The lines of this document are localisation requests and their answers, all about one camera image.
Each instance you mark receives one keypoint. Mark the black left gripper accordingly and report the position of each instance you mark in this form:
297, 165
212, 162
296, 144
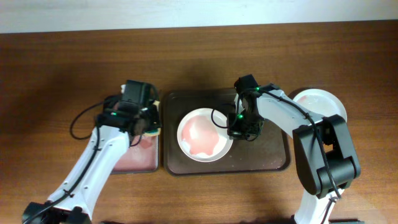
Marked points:
157, 117

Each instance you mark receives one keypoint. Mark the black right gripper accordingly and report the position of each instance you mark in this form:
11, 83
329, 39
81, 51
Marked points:
235, 133

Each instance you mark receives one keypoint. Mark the green yellow sponge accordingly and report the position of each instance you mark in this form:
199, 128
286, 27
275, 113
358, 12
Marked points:
158, 130

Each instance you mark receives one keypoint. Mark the pink plate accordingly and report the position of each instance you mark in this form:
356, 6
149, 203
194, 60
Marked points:
201, 135

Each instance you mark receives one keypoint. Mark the white plate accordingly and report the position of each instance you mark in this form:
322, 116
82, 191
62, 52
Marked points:
321, 102

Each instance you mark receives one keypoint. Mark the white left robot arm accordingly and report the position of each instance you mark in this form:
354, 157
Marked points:
113, 134

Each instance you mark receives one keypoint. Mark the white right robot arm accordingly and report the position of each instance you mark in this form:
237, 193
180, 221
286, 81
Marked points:
325, 157

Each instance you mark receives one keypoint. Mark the large brown tray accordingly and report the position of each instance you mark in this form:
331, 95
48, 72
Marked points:
268, 153

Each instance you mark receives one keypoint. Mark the small black tray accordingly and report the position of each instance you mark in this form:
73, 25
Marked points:
141, 153

